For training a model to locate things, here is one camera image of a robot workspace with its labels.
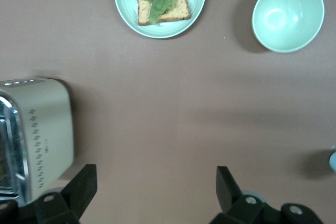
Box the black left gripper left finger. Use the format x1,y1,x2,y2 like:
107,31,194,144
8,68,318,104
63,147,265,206
0,164,98,224

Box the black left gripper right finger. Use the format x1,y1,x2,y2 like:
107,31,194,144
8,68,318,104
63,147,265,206
209,166,324,224

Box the blue plastic cup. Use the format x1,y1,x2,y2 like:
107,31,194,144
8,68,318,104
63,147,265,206
329,144,336,177

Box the beige and chrome toaster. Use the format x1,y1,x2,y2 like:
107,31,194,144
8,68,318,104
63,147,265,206
0,77,75,207

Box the pale green bowl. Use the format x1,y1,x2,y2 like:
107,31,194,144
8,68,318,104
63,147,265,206
251,0,326,54

